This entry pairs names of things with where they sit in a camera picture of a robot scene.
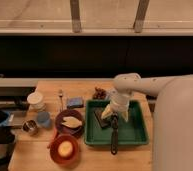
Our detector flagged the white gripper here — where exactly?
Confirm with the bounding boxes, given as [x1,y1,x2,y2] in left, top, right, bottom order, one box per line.
[101,91,130,122]

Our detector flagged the green plastic tray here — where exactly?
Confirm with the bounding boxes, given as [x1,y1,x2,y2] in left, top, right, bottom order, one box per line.
[84,100,149,146]

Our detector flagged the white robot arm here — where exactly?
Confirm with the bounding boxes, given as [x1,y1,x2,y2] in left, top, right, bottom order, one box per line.
[101,73,193,171]

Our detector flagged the dark brown block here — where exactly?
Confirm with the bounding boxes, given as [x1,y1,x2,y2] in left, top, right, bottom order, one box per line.
[94,109,110,129]

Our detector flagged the brown grape bunch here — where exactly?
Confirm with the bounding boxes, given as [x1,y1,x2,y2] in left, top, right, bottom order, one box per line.
[92,87,107,100]

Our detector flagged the blue sponge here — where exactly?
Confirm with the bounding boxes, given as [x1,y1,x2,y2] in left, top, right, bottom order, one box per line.
[67,97,84,108]

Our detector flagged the pale food slices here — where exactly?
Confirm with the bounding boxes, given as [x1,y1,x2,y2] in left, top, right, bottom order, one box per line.
[62,116,82,129]

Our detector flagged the dark purple plate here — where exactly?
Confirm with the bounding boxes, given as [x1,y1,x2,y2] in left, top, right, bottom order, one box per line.
[55,109,84,137]

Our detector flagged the metal fork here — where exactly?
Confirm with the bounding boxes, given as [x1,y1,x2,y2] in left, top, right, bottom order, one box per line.
[58,90,63,112]

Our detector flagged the yellow round food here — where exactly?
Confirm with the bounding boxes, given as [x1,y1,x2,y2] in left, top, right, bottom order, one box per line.
[58,141,73,158]

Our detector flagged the red bowl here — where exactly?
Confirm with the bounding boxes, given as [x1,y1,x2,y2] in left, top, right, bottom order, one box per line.
[50,135,79,166]

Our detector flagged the blue plastic cup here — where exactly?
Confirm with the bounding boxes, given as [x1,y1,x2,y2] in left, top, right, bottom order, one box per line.
[36,112,51,129]

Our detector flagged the white cup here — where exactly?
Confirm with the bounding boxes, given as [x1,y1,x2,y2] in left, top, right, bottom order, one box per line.
[27,92,45,111]

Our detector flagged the small metal cup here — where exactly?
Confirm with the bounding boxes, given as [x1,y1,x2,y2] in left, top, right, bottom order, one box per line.
[22,120,38,136]

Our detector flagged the blue cloth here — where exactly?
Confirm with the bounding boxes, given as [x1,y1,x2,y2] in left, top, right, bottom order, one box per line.
[0,113,14,127]

